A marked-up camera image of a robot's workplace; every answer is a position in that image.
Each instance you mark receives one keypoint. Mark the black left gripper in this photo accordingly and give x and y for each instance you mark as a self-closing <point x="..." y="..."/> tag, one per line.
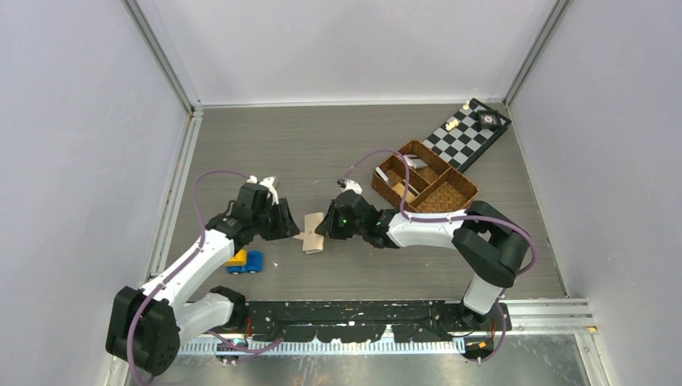
<point x="287" y="227"/>

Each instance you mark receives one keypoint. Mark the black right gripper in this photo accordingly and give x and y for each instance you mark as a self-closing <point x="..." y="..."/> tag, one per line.
<point x="329" y="227"/>

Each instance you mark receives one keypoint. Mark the beige leather card holder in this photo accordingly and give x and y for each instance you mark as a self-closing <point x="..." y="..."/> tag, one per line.
<point x="312" y="242"/>

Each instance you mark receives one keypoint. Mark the gold black-striped card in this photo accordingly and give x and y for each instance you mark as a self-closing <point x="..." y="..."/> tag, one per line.
<point x="408" y="191"/>

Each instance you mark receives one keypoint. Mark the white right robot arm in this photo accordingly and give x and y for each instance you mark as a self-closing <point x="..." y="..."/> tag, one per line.
<point x="492" y="245"/>

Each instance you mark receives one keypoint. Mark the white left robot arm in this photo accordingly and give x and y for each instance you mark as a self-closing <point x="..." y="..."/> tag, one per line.
<point x="149" y="325"/>

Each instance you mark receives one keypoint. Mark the flat white card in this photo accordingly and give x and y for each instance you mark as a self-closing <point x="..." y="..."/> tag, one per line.
<point x="382" y="175"/>

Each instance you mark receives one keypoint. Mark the blue yellow toy car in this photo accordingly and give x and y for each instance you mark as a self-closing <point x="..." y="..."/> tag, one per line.
<point x="245" y="262"/>

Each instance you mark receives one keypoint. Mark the woven wicker divided basket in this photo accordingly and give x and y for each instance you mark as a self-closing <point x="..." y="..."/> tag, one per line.
<point x="441" y="187"/>

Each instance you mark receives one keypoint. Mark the black white chessboard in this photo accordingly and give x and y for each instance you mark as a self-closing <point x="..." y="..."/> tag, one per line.
<point x="465" y="144"/>

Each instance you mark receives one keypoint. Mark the small black square box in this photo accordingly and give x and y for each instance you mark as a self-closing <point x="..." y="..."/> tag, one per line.
<point x="489" y="119"/>

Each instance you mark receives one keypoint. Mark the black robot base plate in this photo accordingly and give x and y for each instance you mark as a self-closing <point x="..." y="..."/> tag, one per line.
<point x="361" y="321"/>

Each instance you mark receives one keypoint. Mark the aluminium frame rail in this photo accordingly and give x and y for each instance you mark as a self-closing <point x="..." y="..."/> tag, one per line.
<point x="149" y="25"/>

